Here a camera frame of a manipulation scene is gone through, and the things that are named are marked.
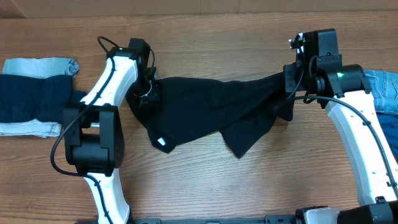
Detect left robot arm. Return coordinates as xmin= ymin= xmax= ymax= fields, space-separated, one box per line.
xmin=59 ymin=38 xmax=160 ymax=223

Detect folded light grey garment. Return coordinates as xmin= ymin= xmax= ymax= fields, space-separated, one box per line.
xmin=1 ymin=57 xmax=80 ymax=138

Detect dark blue garment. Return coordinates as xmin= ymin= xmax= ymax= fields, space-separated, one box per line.
xmin=377 ymin=114 xmax=398 ymax=159

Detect folded navy garment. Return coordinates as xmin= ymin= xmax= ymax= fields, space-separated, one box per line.
xmin=1 ymin=75 xmax=86 ymax=124

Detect black polo shirt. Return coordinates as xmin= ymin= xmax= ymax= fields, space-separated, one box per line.
xmin=126 ymin=73 xmax=294 ymax=158

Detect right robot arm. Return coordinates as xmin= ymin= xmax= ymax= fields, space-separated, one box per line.
xmin=284 ymin=29 xmax=397 ymax=224

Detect light blue denim jeans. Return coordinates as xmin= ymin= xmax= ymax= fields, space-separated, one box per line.
xmin=365 ymin=70 xmax=397 ymax=116

